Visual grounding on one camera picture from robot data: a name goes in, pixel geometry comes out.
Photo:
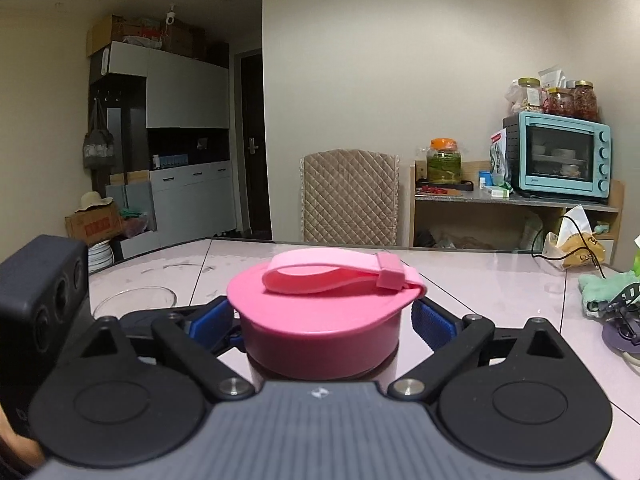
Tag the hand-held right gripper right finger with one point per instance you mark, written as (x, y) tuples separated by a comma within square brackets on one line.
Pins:
[(433, 325)]

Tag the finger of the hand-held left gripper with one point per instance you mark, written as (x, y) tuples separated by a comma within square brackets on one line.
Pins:
[(230, 342)]

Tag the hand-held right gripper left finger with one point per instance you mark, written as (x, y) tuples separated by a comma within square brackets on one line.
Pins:
[(212, 319)]

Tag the small white bottle blue cap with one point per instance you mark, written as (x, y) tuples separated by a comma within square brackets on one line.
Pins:
[(482, 180)]

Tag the green bottle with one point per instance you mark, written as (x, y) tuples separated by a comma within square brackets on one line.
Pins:
[(637, 257)]

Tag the person's left hand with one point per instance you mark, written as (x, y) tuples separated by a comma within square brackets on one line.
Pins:
[(22, 452)]

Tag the stack of white plates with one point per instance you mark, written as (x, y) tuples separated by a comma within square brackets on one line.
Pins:
[(101, 257)]

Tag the glass bowl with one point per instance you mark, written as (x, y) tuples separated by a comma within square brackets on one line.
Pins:
[(132, 300)]

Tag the cardboard box with red print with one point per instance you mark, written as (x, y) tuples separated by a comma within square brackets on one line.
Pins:
[(95, 225)]

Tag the straw hat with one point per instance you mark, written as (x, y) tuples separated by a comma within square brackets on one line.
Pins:
[(92, 202)]

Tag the wooden shelf unit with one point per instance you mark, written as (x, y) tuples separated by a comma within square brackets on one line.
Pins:
[(465, 210)]

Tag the black tray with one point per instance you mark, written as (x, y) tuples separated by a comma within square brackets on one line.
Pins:
[(445, 186)]

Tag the green and white box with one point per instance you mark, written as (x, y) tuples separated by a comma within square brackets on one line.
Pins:
[(497, 191)]

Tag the quilted beige chair back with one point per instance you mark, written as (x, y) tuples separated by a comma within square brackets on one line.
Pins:
[(350, 200)]

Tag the grey hanging bag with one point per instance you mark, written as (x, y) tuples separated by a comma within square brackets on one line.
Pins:
[(99, 145)]

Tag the pickle jar with orange lid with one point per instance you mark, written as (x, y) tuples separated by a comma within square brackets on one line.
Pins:
[(444, 162)]

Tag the white and yellow paper bag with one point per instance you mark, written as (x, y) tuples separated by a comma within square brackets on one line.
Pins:
[(575, 245)]

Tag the green cloth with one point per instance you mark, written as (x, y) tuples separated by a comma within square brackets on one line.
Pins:
[(597, 292)]

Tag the dark door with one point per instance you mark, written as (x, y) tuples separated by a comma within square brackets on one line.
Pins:
[(252, 145)]

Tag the purple disc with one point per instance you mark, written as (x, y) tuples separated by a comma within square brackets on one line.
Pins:
[(615, 337)]

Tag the black tool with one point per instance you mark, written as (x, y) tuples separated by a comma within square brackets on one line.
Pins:
[(622, 305)]

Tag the teal toaster oven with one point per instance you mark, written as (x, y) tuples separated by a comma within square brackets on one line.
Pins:
[(555, 157)]

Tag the grey and white cabinet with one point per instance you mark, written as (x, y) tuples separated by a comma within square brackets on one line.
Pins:
[(185, 90)]

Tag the jar of nuts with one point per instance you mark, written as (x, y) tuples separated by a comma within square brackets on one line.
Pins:
[(527, 95)]

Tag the small jar of red chilies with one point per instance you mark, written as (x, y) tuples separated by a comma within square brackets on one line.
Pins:
[(560, 102)]

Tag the tall jar of red chilies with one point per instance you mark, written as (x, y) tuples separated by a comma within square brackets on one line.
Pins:
[(586, 101)]

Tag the white paper bags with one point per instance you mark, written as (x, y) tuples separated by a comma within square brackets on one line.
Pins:
[(552, 77)]

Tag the cardboard boxes on cabinet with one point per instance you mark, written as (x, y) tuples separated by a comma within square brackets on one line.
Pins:
[(145, 32)]

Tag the white security camera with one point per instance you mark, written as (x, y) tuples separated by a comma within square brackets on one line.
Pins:
[(171, 15)]

